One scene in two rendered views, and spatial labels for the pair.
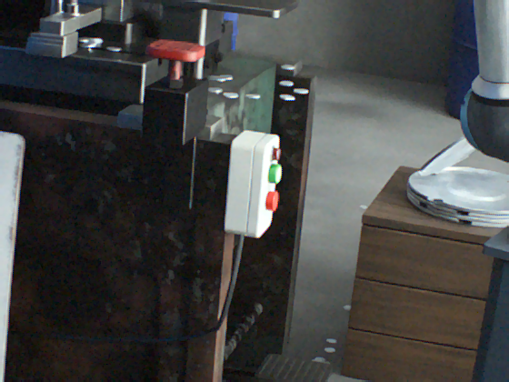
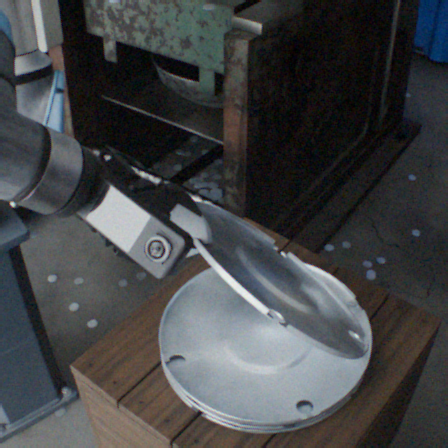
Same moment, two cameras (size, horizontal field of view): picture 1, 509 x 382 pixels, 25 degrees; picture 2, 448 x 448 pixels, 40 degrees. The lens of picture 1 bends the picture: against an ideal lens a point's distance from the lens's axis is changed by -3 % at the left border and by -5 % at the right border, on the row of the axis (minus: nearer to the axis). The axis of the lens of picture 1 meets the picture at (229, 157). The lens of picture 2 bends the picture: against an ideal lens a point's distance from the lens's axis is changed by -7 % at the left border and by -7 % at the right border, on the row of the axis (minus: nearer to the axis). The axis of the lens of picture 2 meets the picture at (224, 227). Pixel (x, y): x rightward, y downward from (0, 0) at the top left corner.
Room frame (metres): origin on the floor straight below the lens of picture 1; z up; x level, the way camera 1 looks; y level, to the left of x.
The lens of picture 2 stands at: (2.37, -1.04, 1.06)
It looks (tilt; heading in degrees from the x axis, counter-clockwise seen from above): 42 degrees down; 111
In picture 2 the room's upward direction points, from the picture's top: straight up
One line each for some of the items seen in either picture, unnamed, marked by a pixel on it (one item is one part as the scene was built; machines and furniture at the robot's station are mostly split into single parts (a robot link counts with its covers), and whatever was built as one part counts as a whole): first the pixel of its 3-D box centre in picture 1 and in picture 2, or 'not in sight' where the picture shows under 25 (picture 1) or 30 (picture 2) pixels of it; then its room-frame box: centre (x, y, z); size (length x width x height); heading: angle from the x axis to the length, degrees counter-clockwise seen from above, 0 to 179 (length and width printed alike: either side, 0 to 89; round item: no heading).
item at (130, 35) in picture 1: (106, 19); not in sight; (1.91, 0.22, 0.72); 0.20 x 0.16 x 0.03; 164
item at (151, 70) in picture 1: (107, 46); not in sight; (1.90, 0.21, 0.68); 0.45 x 0.30 x 0.06; 164
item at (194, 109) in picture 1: (173, 145); not in sight; (1.54, 0.08, 0.62); 0.10 x 0.06 x 0.20; 164
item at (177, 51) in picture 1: (174, 72); not in sight; (1.52, 0.08, 0.72); 0.07 x 0.06 x 0.08; 74
